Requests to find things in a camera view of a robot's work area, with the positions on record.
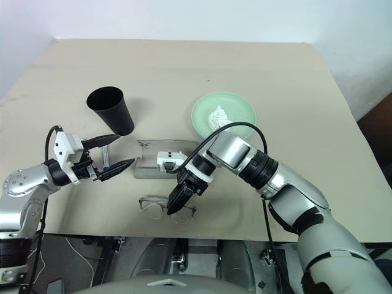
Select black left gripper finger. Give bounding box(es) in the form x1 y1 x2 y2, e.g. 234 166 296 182
80 134 121 152
97 157 136 182

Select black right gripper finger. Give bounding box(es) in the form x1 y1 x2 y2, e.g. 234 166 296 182
171 187 196 215
167 183 187 215

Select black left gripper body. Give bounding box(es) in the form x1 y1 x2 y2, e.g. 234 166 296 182
72 148 102 182

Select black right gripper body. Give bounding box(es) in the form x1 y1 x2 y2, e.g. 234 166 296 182
176 170 209 197

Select clear frame glasses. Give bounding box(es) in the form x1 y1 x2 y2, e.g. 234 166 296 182
138 195 197 225

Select black plastic cup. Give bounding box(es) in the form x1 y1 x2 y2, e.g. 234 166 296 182
86 86 136 136

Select clear grey glasses case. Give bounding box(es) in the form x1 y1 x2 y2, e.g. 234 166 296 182
132 138 198 179

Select dark grey rounded shell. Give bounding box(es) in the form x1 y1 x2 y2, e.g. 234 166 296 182
219 238 255 287
130 237 185 278

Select metal table clamp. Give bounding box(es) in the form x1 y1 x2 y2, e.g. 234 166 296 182
259 243 277 266
170 253 187 271
111 235 127 255

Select crumpled white tissue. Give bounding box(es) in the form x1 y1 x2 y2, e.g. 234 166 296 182
208 104 231 130

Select grey robot torso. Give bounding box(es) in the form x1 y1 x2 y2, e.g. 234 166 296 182
90 270 262 294

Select light green plate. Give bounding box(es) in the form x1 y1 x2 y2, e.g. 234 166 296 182
190 90 258 141

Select brown wooden cabinet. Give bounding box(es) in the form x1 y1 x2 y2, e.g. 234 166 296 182
356 91 392 188

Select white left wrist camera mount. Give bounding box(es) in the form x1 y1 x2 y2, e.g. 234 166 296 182
53 131 85 186

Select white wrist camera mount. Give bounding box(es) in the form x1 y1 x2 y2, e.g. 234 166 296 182
156 150 214 184
53 131 85 186

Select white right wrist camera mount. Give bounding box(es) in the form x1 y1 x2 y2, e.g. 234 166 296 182
156 150 214 184

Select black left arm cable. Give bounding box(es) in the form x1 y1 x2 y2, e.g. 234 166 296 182
27 125 64 294

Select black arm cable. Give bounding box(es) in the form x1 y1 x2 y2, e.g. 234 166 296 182
27 125 64 294
170 121 290 294

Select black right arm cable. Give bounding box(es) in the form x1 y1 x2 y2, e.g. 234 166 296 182
170 121 290 294

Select thin white string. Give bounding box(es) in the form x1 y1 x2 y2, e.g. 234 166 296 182
65 236 96 269

